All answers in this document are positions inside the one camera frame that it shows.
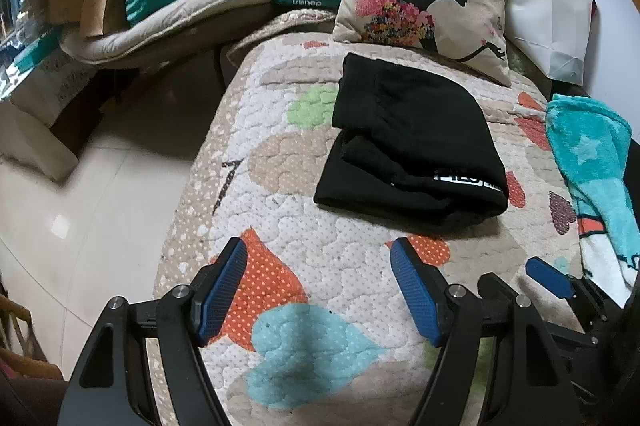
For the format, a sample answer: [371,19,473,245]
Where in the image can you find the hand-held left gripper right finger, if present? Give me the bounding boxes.
[390,236,583,426]

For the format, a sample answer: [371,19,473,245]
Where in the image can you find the wooden chair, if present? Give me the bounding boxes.
[0,293,63,379]

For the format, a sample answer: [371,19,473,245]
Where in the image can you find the beige floor cushion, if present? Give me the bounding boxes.
[0,100,80,183]

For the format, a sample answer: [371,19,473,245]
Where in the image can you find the beige padded mat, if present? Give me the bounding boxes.
[60,0,275,66]

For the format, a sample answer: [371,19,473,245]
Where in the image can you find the quilted patterned blanket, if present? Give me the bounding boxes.
[152,8,601,426]

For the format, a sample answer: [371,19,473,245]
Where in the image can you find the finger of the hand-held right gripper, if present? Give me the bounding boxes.
[525,257,576,303]
[477,272,521,307]

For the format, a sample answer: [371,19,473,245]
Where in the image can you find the teal star towel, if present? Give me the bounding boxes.
[545,94,640,307]

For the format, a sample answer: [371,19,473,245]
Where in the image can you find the black pants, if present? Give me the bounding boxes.
[314,53,510,227]

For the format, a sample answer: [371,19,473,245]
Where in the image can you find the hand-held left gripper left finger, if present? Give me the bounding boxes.
[57,237,249,426]

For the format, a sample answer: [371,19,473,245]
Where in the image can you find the white paper bag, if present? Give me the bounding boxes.
[502,0,597,85]

